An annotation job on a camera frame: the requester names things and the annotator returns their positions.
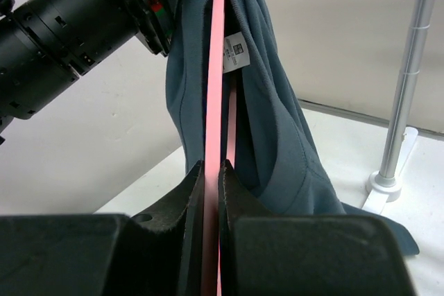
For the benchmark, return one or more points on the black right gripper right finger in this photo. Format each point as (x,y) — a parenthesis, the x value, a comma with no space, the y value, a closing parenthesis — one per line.
(262,253)

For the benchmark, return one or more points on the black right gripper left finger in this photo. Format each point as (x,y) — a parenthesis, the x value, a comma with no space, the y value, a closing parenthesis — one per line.
(155,252)

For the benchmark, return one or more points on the pink plastic hanger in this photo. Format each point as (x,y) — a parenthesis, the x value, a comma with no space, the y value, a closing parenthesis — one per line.
(221,59)

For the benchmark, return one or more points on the white metal clothes rack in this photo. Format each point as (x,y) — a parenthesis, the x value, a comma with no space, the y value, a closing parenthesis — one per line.
(384,186)

